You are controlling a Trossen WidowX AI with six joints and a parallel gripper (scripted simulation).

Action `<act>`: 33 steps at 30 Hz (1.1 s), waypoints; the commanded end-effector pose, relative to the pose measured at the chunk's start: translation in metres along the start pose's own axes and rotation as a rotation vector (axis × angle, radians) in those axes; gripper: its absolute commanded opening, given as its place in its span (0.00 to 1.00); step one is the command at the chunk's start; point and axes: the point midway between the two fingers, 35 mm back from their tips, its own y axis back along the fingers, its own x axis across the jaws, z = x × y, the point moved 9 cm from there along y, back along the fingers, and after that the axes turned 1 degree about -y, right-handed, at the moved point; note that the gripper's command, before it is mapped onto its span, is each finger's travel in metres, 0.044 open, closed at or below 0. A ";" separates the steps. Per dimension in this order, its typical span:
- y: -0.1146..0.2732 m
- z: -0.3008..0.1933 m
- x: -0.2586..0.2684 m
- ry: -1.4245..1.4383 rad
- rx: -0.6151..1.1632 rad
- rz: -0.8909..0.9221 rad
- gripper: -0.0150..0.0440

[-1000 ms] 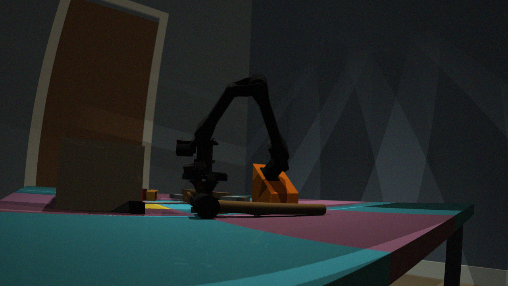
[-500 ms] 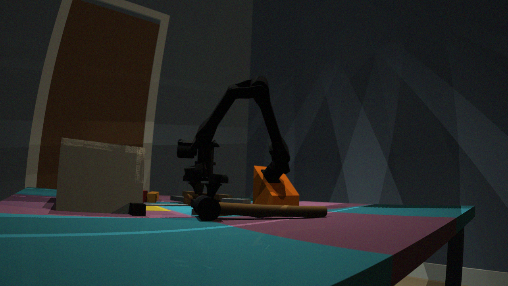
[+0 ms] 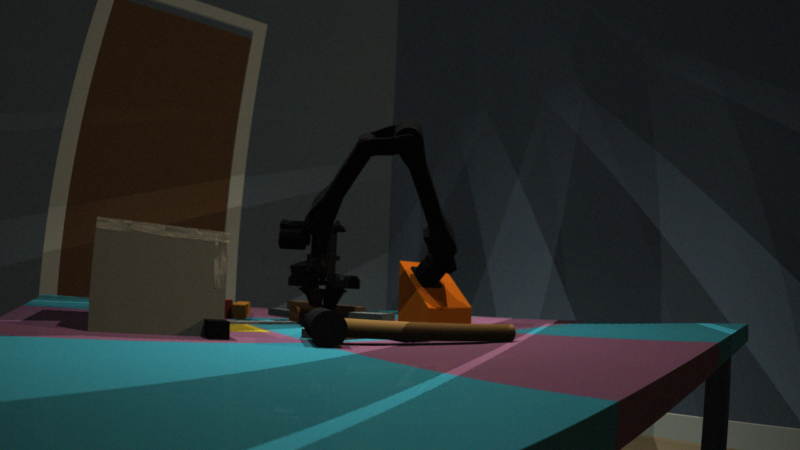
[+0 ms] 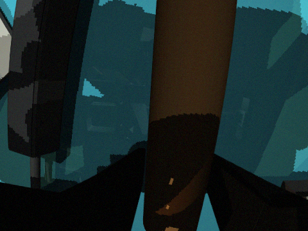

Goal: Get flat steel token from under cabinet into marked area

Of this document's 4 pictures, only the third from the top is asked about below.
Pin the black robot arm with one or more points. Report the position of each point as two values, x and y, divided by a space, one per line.
406 139

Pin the orange long bar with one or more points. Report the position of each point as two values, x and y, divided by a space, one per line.
240 310

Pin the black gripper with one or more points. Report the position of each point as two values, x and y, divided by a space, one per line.
335 283

